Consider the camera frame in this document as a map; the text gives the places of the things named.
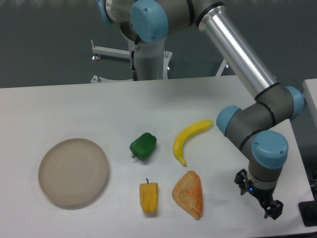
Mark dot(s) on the beige round plate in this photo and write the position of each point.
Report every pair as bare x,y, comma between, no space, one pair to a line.
73,173

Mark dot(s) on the yellow bell pepper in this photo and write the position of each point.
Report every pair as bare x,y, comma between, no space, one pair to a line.
148,194

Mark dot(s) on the yellow banana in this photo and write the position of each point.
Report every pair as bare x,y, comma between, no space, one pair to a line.
187,133

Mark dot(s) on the green bell pepper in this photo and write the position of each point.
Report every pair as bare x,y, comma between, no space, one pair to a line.
143,146

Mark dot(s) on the white side table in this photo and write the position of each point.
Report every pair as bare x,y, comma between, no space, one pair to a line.
310,88

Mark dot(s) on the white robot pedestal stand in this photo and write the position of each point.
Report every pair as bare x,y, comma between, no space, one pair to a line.
184,54

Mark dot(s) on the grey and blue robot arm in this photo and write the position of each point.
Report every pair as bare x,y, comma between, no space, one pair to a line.
147,23

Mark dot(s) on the black device at table edge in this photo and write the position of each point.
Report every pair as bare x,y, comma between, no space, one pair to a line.
308,211

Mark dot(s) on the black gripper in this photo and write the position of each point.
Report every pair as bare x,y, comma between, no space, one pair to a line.
261,190

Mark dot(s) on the orange pumpkin slice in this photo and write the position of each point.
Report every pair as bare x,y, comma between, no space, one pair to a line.
188,194

